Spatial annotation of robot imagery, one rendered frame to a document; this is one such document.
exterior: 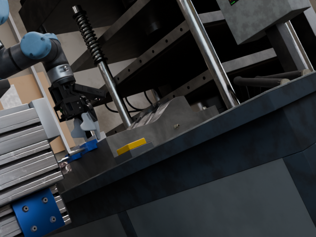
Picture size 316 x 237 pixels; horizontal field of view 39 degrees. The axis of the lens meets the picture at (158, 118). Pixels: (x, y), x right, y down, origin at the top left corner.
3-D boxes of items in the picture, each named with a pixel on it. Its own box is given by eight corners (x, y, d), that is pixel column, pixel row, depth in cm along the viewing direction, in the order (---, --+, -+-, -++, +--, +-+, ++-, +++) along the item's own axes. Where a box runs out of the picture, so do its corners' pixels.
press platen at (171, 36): (195, 25, 201) (191, 15, 201) (84, 109, 283) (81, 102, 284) (281, 7, 249) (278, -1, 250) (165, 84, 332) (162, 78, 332)
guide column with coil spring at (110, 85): (170, 217, 243) (74, 5, 254) (164, 218, 247) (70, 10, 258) (177, 213, 247) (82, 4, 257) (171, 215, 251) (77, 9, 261)
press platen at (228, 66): (219, 75, 199) (214, 65, 199) (100, 145, 281) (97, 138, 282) (302, 48, 247) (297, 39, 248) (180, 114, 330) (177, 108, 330)
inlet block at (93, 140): (76, 161, 130) (68, 144, 130) (68, 165, 134) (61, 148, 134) (111, 146, 139) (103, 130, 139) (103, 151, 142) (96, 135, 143)
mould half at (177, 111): (117, 165, 131) (98, 123, 132) (78, 185, 150) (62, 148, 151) (222, 119, 164) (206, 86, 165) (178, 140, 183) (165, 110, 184)
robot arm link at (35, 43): (14, 67, 125) (29, 73, 136) (50, 50, 124) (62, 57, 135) (3, 42, 126) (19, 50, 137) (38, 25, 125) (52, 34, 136)
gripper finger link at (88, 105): (89, 127, 138) (75, 105, 140) (94, 126, 139) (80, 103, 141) (95, 119, 134) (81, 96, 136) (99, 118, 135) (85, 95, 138)
